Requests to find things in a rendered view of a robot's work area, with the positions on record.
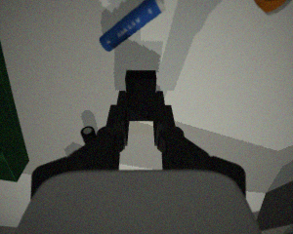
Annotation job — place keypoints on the blue battery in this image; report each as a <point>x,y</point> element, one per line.
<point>131,23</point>

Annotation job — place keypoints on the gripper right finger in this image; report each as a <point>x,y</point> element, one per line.
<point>179,153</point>

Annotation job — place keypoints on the orange cylinder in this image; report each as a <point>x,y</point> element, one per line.
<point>271,7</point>

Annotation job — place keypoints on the green three-compartment bin rack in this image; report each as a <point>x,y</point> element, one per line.
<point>12,146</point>

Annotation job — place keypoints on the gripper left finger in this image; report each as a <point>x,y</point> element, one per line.
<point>101,153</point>

